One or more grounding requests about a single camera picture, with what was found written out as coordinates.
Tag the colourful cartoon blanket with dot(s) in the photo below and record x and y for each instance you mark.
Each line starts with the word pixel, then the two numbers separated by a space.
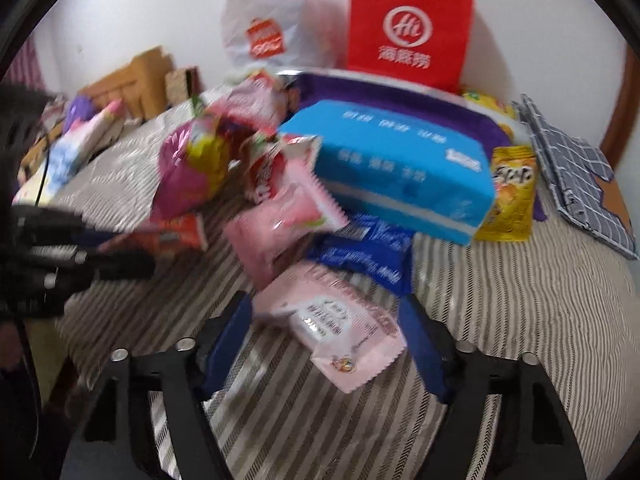
pixel 72 152

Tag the yellow chips packet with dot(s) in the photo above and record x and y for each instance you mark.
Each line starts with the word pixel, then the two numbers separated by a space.
pixel 514 175

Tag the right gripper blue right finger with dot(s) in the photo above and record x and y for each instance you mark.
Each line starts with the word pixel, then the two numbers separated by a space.
pixel 428 342

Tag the red white snack packet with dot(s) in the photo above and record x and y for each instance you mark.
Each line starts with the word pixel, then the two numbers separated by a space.
pixel 259 102

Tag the pink white candy packet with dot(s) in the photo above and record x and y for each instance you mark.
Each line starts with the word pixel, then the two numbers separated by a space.
pixel 265 156

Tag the magenta snack bag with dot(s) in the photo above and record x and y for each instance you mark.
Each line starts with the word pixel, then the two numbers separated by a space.
pixel 194 164

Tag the red Haidilao paper bag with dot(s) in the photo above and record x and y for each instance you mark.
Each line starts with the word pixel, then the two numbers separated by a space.
pixel 421 41

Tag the white Miniso plastic bag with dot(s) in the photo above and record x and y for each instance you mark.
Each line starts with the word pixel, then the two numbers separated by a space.
pixel 282 33

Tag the blue tissue pack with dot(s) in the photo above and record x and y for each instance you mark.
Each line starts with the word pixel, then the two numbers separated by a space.
pixel 404 170

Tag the purple towel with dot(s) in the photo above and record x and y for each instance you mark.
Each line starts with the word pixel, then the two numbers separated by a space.
pixel 313 88

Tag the grey checked folded cloth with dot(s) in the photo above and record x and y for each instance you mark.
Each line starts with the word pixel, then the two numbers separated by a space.
pixel 581 181

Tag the yellow green snack bag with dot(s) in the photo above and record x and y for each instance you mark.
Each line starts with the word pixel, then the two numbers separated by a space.
pixel 502 114

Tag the pink grain chips bag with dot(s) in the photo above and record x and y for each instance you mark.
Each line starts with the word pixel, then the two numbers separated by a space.
pixel 261 234

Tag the striped grey mattress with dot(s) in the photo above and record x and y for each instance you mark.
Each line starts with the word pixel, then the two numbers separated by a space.
pixel 562 295

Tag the light pink flat packet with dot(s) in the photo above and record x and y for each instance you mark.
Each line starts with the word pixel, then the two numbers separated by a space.
pixel 351 340

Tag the dark blue snack packet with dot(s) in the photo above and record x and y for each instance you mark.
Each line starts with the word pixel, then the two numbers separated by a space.
pixel 371 246

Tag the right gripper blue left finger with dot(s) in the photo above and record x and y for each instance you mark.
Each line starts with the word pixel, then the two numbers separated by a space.
pixel 221 340

